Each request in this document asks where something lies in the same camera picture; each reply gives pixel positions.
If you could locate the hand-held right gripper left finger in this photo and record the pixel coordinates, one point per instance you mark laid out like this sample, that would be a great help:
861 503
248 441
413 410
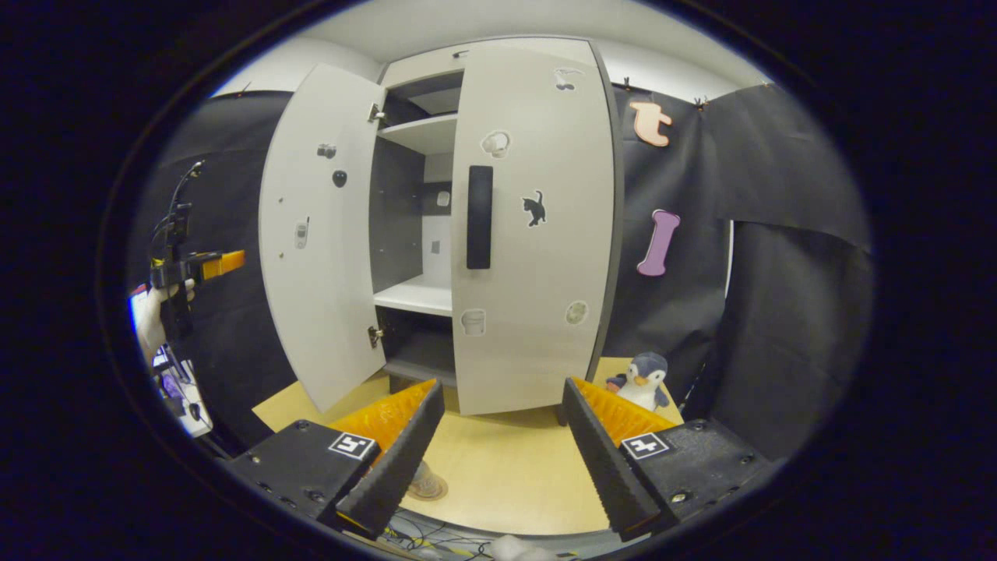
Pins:
397 475

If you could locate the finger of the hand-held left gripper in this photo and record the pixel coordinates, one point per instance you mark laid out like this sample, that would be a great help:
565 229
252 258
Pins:
222 263

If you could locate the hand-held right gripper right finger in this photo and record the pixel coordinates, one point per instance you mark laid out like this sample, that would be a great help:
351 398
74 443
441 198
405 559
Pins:
611 467

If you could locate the round cork coaster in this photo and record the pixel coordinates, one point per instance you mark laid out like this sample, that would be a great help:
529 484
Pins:
432 492

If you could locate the white door with phone sticker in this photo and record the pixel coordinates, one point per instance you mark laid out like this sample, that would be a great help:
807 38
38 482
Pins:
319 296

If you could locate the white door with cat sticker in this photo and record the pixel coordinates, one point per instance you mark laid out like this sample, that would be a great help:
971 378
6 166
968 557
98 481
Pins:
537 312

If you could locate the grey and white cabinet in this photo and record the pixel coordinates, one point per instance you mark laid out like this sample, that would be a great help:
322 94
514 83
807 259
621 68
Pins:
413 132

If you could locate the white cabinet drawer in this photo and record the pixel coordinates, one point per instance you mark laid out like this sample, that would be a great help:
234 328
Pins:
420 68

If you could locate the penguin plush toy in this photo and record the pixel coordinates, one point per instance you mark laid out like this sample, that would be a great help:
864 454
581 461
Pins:
645 382

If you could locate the white equipment box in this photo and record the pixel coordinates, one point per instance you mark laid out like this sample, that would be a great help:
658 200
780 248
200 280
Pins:
191 405

